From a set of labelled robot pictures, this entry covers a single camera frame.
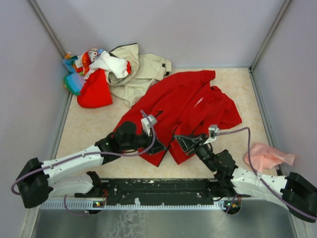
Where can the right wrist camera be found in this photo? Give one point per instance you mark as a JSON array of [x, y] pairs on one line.
[[213, 131]]

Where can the pink cloth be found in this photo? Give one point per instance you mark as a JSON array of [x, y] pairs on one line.
[[264, 157]]

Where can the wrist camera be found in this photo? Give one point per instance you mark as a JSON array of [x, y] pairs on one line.
[[213, 131], [146, 123]]

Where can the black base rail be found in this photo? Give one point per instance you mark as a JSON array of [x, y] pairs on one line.
[[178, 191]]

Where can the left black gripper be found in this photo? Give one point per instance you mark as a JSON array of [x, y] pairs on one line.
[[157, 148]]

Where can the colourful striped cloth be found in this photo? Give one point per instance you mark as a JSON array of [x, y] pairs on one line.
[[74, 81]]

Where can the aluminium frame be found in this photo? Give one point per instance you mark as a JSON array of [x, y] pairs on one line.
[[230, 205]]

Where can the beige jacket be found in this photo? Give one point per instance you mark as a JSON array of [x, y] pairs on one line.
[[146, 70]]

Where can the white printed shirt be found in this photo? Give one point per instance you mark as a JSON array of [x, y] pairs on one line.
[[96, 59]]

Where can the red zip jacket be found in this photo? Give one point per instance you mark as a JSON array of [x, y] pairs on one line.
[[183, 103]]

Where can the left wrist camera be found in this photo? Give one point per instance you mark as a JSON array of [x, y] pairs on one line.
[[146, 123]]

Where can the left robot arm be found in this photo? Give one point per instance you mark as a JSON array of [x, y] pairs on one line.
[[38, 181]]

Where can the red cloth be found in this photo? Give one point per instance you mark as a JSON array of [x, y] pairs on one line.
[[95, 92]]

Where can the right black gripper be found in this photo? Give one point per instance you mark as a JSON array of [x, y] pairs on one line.
[[187, 144]]

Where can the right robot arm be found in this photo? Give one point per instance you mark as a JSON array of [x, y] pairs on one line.
[[292, 192]]

